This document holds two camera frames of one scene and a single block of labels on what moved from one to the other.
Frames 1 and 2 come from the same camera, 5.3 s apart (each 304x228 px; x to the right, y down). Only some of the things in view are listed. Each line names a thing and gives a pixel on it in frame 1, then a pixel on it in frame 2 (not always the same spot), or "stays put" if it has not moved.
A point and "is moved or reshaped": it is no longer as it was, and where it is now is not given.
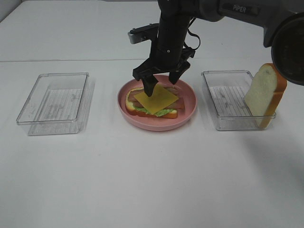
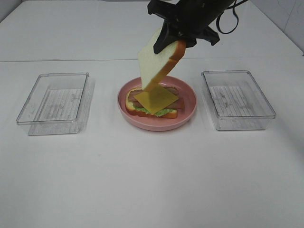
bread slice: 128,107 stays put
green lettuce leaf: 160,113 stays put
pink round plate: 184,116 stays put
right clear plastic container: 226,90 stays put
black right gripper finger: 149,83 to 166,37
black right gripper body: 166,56 to 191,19
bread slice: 266,90 is moved or reshaped
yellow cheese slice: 161,97 stays put
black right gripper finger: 174,76 to 190,42
